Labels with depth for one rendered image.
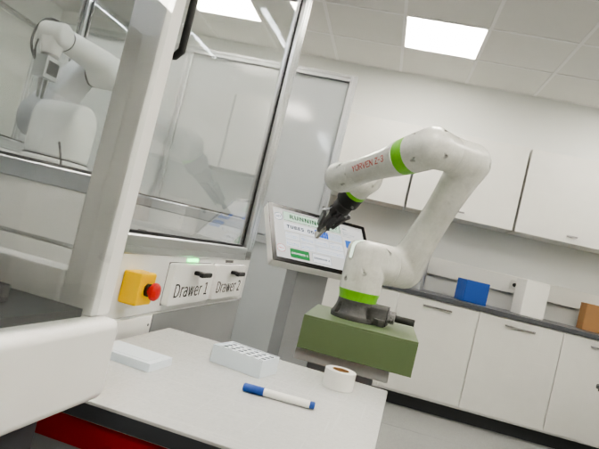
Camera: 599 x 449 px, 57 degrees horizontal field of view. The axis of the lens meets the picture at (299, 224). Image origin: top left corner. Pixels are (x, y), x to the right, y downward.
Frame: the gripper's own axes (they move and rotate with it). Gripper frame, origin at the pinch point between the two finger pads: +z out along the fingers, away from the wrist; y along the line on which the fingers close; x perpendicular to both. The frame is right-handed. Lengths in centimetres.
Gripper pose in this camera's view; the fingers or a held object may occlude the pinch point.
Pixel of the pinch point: (320, 231)
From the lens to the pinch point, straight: 227.1
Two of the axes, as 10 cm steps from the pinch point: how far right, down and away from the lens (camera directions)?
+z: -4.7, 5.6, 6.8
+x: 0.9, 8.0, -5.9
